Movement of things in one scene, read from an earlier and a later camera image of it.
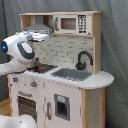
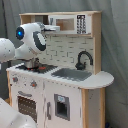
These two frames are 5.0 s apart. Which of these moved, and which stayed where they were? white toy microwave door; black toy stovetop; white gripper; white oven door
Moved: white gripper
Stayed: white oven door; black toy stovetop; white toy microwave door
